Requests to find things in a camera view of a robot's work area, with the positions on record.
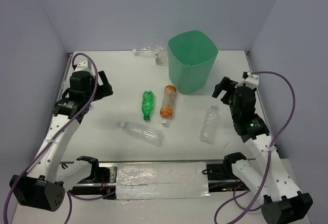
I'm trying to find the green plastic bottle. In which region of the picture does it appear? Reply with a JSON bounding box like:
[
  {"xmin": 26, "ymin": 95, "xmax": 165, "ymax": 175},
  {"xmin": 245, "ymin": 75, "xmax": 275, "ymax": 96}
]
[{"xmin": 141, "ymin": 91, "xmax": 155, "ymax": 121}]

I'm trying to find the orange label plastic bottle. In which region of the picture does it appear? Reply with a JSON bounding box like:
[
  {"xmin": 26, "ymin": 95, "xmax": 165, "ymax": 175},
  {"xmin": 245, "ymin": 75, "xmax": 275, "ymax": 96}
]
[{"xmin": 160, "ymin": 85, "xmax": 177, "ymax": 126}]

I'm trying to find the clear jar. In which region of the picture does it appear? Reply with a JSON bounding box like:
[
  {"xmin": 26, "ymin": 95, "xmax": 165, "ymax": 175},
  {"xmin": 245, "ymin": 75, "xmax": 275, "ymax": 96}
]
[{"xmin": 155, "ymin": 51, "xmax": 169, "ymax": 66}]

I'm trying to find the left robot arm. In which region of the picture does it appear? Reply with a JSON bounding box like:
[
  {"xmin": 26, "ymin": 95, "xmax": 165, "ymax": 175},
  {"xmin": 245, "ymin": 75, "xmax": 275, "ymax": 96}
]
[{"xmin": 10, "ymin": 71, "xmax": 113, "ymax": 212}]

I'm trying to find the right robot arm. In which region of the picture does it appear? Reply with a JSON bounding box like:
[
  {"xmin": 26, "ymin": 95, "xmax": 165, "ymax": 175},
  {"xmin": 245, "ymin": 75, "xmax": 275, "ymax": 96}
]
[{"xmin": 212, "ymin": 74, "xmax": 313, "ymax": 223}]

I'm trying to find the green plastic bin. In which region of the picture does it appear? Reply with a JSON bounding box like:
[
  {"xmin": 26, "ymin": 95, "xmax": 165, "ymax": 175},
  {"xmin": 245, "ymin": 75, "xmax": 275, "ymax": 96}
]
[{"xmin": 168, "ymin": 30, "xmax": 219, "ymax": 94}]

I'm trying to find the silver tape patch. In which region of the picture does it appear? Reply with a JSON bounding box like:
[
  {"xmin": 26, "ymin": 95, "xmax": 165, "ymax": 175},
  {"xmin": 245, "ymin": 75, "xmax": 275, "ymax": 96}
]
[{"xmin": 115, "ymin": 162, "xmax": 210, "ymax": 200}]

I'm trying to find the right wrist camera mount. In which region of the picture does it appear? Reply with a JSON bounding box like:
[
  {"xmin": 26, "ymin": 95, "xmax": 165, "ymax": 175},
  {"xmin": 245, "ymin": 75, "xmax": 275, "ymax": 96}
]
[{"xmin": 235, "ymin": 72, "xmax": 259, "ymax": 90}]

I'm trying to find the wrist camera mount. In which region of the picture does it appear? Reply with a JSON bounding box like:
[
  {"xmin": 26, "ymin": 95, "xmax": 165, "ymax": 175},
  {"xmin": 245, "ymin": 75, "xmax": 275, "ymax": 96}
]
[
  {"xmin": 73, "ymin": 58, "xmax": 93, "ymax": 74},
  {"xmin": 235, "ymin": 72, "xmax": 259, "ymax": 90}
]

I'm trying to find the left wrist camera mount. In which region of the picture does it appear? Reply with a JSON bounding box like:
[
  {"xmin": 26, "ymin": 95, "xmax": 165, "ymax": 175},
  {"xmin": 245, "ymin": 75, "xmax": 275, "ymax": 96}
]
[{"xmin": 73, "ymin": 58, "xmax": 93, "ymax": 74}]

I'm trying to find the metal base rail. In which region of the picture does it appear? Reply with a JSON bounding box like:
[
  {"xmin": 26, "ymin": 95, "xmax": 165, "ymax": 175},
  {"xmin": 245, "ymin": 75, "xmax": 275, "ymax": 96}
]
[{"xmin": 70, "ymin": 161, "xmax": 248, "ymax": 199}]

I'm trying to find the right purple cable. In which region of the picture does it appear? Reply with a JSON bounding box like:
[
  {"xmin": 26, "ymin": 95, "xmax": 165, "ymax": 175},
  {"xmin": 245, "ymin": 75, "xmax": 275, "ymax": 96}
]
[{"xmin": 214, "ymin": 71, "xmax": 296, "ymax": 224}]

